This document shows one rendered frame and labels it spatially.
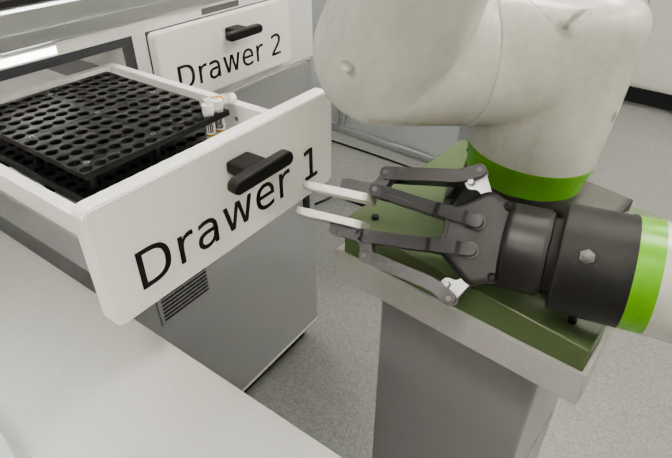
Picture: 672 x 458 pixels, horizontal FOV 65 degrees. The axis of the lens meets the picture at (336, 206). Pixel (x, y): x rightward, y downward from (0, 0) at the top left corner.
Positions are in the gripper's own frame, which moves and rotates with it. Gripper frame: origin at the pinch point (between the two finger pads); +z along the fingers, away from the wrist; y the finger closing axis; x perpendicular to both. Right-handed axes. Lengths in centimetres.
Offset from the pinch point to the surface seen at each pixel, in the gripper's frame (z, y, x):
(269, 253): 36, -8, -55
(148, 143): 16.8, 1.1, 9.3
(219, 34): 33.4, 23.7, -15.6
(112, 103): 28.1, 5.4, 4.7
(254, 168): 3.5, 0.6, 10.7
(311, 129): 4.7, 7.2, 0.4
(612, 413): -41, -25, -103
